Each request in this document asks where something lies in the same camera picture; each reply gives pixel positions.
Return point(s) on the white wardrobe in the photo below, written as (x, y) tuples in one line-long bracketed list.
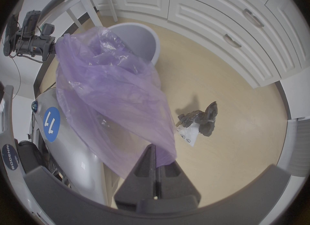
[(205, 13)]

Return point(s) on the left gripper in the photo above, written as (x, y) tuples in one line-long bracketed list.
[(43, 47)]

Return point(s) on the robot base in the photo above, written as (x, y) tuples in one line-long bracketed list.
[(72, 151)]

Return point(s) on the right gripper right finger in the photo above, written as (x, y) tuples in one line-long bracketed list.
[(176, 183)]

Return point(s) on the white trash bin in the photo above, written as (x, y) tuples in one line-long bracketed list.
[(145, 40)]

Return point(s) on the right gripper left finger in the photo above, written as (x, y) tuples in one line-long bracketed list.
[(138, 185)]

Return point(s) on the purple plastic bag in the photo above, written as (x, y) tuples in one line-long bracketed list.
[(109, 93)]

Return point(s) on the black plastic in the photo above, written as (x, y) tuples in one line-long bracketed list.
[(205, 120)]

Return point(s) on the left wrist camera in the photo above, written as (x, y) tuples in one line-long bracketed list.
[(48, 30)]

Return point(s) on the white printed wrapper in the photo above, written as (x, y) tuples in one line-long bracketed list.
[(189, 134)]

